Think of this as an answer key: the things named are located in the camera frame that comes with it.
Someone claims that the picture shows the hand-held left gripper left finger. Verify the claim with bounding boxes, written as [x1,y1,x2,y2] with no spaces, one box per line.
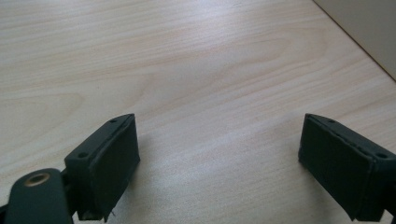
[64,113,141,223]

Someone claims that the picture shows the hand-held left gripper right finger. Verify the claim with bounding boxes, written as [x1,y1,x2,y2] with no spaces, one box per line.
[298,113,396,222]

